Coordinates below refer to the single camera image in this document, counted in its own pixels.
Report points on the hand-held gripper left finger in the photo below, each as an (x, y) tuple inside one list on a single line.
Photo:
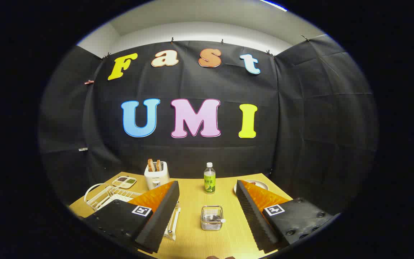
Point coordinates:
[(158, 219)]

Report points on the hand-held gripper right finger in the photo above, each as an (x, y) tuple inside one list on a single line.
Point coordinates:
[(255, 219)]

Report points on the white plate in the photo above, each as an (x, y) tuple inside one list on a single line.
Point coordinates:
[(261, 184)]

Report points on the white toaster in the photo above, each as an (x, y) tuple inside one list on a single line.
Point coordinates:
[(156, 179)]

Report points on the white divided condiment tray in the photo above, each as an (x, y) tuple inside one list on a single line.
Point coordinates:
[(124, 181)]

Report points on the toast slice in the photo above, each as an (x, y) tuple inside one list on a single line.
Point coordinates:
[(158, 165), (151, 165)]

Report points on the green tea bottle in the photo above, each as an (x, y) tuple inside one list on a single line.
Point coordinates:
[(209, 181)]

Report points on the black backdrop cloth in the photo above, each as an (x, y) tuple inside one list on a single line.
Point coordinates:
[(300, 118)]

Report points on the wooden clothes peg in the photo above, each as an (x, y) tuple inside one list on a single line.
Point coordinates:
[(89, 82)]

